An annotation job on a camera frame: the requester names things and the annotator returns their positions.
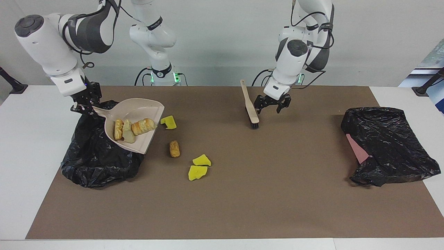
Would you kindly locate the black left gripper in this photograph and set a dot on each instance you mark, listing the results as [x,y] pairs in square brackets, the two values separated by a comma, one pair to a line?
[274,100]

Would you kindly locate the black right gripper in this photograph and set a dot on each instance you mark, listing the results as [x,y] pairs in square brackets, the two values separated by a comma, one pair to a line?
[92,93]

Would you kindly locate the beige hand brush black bristles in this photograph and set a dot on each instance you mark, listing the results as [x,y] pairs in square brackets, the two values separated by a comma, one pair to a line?
[248,100]

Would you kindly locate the pale round bread chunk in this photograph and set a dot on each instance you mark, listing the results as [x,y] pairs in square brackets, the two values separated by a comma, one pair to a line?
[119,129]

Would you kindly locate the pale elongated bread chunk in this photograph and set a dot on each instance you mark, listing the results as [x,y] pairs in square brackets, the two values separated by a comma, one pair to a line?
[128,133]

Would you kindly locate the beige plastic dustpan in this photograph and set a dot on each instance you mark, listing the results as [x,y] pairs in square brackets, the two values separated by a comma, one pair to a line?
[138,109]

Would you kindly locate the orange striped croissant piece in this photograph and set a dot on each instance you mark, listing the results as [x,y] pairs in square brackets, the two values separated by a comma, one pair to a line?
[144,126]

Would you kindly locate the notched yellow sponge piece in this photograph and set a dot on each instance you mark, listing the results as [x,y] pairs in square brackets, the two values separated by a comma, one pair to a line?
[168,121]

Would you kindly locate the triangular yellow sponge piece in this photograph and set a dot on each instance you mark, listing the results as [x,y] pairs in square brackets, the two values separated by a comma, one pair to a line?
[201,160]

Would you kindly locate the brown croquette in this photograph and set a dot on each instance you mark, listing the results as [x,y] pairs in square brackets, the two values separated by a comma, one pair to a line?
[174,149]

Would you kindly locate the large yellow sponge chunk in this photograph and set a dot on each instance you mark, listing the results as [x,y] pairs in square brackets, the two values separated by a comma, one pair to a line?
[197,173]

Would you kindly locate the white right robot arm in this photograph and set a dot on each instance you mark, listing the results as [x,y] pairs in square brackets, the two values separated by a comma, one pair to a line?
[45,45]

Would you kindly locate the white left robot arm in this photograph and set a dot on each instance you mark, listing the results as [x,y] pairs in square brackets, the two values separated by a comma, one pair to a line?
[291,62]

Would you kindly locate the black bag lined open bin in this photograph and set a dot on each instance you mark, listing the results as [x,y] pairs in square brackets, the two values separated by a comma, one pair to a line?
[90,163]

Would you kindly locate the pink bin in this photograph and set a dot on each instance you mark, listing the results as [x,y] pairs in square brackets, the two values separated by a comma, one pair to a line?
[359,152]

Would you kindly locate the black crumpled trash bag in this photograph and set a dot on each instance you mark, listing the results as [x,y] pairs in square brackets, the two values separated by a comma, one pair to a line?
[388,146]

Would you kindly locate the large brown table mat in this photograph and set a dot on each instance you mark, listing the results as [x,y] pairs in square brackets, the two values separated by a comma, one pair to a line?
[222,215]

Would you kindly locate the black camera stand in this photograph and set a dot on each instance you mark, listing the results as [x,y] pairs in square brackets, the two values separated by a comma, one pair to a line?
[425,89]
[14,85]

